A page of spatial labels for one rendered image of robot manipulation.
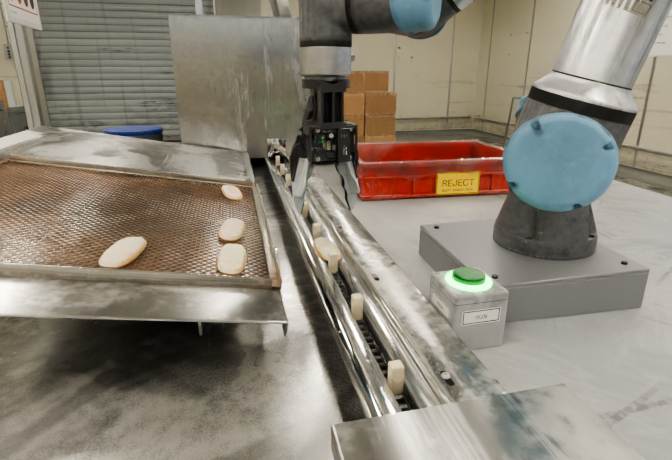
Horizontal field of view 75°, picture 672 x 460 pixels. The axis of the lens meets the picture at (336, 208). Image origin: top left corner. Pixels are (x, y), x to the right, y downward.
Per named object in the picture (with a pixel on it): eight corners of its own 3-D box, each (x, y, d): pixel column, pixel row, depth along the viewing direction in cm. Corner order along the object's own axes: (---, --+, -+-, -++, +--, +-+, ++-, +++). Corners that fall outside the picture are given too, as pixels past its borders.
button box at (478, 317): (504, 372, 54) (515, 292, 51) (445, 382, 53) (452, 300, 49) (470, 335, 62) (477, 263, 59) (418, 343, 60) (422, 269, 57)
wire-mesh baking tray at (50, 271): (281, 290, 54) (282, 279, 54) (-254, 263, 41) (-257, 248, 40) (256, 188, 100) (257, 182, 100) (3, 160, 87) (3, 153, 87)
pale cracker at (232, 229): (240, 243, 66) (241, 236, 65) (214, 240, 65) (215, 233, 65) (247, 222, 75) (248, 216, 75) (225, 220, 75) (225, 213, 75)
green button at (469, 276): (491, 290, 53) (492, 278, 52) (461, 294, 52) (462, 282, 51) (474, 276, 57) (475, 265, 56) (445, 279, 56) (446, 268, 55)
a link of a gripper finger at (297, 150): (283, 179, 69) (300, 125, 67) (282, 176, 70) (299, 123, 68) (311, 187, 70) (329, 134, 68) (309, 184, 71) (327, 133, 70)
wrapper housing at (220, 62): (347, 165, 155) (348, 18, 141) (184, 173, 144) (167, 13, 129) (261, 96, 565) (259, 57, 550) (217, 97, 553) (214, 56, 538)
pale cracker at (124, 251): (124, 271, 51) (124, 262, 51) (89, 267, 51) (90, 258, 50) (152, 242, 61) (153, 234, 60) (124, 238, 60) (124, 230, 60)
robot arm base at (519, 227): (563, 223, 78) (571, 169, 75) (618, 258, 64) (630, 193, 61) (479, 226, 78) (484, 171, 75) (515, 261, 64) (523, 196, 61)
